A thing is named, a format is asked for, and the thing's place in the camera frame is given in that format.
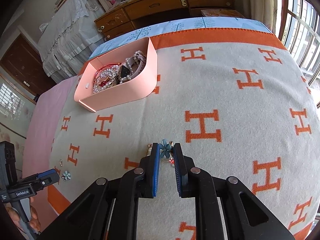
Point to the brown wooden door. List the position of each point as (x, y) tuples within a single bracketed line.
[(24, 65)]

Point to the silver rhinestone hair comb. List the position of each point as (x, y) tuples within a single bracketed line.
[(105, 77)]

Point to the stack of books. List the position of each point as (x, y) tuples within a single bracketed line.
[(221, 13)]

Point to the pink strap watch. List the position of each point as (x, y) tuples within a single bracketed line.
[(131, 68)]

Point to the wooden desk with drawers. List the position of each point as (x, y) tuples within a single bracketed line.
[(136, 14)]

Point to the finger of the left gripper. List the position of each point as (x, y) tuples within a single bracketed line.
[(48, 182), (50, 174)]

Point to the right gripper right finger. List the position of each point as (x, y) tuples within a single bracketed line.
[(183, 165)]

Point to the pink jewelry tray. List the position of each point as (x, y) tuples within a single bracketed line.
[(135, 89)]

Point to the blue flower hair clip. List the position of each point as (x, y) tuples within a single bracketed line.
[(164, 152)]

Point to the orange H pattern blanket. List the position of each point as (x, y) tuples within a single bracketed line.
[(236, 102)]

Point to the white lace covered furniture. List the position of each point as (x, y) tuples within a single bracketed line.
[(70, 38)]

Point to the window metal grille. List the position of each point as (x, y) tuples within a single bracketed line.
[(299, 33)]

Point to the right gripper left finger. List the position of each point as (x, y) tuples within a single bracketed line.
[(150, 165)]

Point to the small blue flower brooch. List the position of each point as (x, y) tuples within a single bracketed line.
[(66, 176)]

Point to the blue tree print sheet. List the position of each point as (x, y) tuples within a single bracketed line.
[(179, 25)]

